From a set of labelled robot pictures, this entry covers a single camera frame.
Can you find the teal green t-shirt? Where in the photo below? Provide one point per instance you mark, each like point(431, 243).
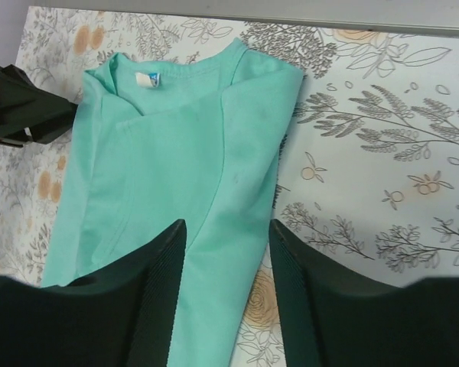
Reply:
point(154, 142)

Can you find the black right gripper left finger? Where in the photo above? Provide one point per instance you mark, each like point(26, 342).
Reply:
point(120, 315)

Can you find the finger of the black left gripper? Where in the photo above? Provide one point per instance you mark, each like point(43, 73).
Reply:
point(29, 114)

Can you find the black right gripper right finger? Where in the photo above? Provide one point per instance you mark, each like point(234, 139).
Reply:
point(333, 316)

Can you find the floral patterned table mat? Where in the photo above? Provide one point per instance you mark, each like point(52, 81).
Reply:
point(370, 167)

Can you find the aluminium frame rail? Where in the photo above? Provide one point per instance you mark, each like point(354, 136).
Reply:
point(439, 18)

